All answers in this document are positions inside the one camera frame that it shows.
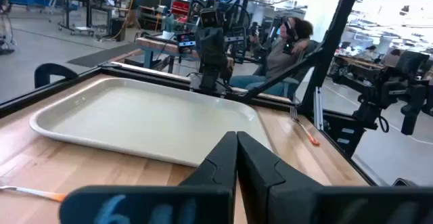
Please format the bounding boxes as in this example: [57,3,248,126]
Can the black curved clamp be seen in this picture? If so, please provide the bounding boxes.
[33,62,79,89]

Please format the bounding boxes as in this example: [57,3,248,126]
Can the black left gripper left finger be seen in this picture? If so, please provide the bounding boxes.
[59,131,237,224]

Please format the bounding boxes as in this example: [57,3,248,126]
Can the black waste bin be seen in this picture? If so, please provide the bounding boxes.
[109,17,127,43]

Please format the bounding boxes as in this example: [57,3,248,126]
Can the red storage bins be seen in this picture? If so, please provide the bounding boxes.
[170,0,191,18]

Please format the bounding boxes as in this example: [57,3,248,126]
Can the black metal table frame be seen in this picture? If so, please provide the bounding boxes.
[0,0,377,187]

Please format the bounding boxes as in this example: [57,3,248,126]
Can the spoon with orange handle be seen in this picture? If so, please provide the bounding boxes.
[0,185,68,203]

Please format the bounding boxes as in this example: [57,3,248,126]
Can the black floor mat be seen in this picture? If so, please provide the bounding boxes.
[66,42,141,69]

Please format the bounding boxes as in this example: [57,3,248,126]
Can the wooden workbench with blue legs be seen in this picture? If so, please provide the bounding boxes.
[135,36,201,73]

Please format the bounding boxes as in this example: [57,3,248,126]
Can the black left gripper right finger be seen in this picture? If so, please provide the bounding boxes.
[237,131,433,224]

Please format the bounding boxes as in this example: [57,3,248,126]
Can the silver aluminium post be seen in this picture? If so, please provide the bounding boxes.
[312,86,325,131]

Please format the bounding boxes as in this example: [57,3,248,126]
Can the cream plastic tray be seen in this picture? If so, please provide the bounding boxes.
[28,77,273,168]

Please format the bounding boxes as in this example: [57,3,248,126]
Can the fork with orange handle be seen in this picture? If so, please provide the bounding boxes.
[290,106,321,147]

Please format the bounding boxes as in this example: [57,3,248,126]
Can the person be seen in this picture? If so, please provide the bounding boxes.
[229,16,315,98]

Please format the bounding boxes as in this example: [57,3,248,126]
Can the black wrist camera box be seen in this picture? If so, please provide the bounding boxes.
[199,7,225,29]

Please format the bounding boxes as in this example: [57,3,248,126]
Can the black rolling table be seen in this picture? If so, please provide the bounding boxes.
[56,0,114,37]

